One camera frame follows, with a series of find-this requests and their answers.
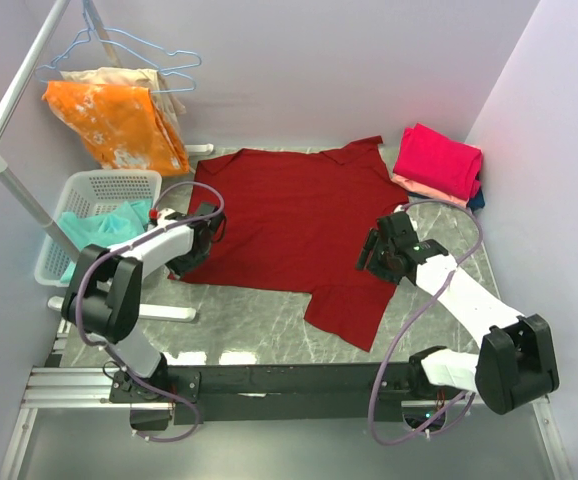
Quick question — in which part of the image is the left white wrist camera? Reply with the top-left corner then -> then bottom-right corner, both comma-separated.
148,208 -> 185,227

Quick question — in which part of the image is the white laundry basket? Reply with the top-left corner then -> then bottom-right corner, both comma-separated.
34,168 -> 164,288

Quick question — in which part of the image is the folded navy t shirt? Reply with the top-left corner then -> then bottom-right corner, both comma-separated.
408,188 -> 485,212

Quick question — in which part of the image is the beige cloth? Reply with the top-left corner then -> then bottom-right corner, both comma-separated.
60,67 -> 186,137

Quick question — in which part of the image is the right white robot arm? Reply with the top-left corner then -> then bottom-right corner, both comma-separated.
356,211 -> 560,415

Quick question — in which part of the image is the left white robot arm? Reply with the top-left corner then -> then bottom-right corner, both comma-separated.
61,202 -> 226,402

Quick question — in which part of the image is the aluminium frame rail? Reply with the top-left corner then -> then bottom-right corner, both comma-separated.
0,361 -> 566,479

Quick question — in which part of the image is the white clothes rack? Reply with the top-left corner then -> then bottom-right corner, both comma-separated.
0,1 -> 207,333

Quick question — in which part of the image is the teal t shirt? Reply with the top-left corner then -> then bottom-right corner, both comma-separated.
57,199 -> 154,282

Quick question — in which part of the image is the orange patterned cloth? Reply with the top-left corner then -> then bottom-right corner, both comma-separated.
42,81 -> 190,176

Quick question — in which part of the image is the folded pink t shirt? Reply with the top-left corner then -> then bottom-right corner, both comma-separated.
392,123 -> 484,200

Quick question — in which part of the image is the dark red t shirt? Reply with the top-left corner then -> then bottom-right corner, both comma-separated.
183,136 -> 408,351

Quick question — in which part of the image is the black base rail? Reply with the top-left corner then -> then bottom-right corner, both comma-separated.
108,360 -> 470,431

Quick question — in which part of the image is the folded salmon t shirt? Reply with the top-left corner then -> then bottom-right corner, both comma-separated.
391,174 -> 468,207

